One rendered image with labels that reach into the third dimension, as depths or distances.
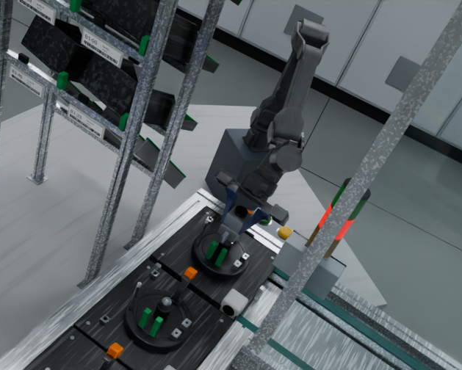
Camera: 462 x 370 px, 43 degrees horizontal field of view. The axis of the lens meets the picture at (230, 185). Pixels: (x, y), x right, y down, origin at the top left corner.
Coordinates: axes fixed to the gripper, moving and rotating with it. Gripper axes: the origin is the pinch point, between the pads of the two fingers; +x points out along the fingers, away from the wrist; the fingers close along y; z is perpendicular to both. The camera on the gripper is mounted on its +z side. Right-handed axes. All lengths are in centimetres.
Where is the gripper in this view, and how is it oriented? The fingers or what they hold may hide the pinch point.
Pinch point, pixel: (239, 215)
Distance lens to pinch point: 130.0
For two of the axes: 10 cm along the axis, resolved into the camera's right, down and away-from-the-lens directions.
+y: 8.1, 5.5, -2.0
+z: -0.9, -2.2, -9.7
